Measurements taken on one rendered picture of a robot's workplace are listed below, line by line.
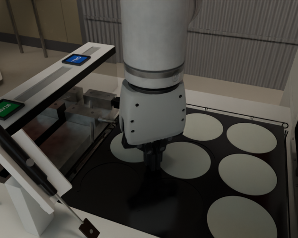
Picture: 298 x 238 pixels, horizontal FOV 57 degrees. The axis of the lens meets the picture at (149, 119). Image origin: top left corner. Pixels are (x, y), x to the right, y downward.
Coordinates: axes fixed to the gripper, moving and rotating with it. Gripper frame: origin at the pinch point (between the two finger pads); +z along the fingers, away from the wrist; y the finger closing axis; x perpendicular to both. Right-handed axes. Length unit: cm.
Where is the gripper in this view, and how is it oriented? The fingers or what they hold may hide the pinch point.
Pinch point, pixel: (153, 157)
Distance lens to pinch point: 49.0
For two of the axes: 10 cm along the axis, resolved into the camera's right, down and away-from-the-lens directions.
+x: 3.6, 5.4, -7.6
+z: 0.0, 8.2, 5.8
